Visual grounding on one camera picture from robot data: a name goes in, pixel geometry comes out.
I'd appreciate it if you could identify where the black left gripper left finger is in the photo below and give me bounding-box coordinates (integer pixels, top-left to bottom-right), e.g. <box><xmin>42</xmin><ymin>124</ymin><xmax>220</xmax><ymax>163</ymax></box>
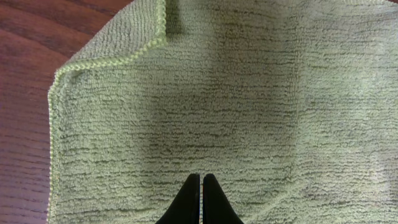
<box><xmin>156</xmin><ymin>174</ymin><xmax>200</xmax><ymax>224</ymax></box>

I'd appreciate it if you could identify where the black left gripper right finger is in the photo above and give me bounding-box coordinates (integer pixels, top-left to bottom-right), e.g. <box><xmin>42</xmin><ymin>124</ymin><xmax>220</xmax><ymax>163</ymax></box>
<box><xmin>203</xmin><ymin>174</ymin><xmax>243</xmax><ymax>224</ymax></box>

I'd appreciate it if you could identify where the green microfiber cloth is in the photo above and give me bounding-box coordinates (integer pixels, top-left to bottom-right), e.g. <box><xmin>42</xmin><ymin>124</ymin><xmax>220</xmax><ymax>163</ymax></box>
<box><xmin>47</xmin><ymin>1</ymin><xmax>397</xmax><ymax>223</ymax></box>

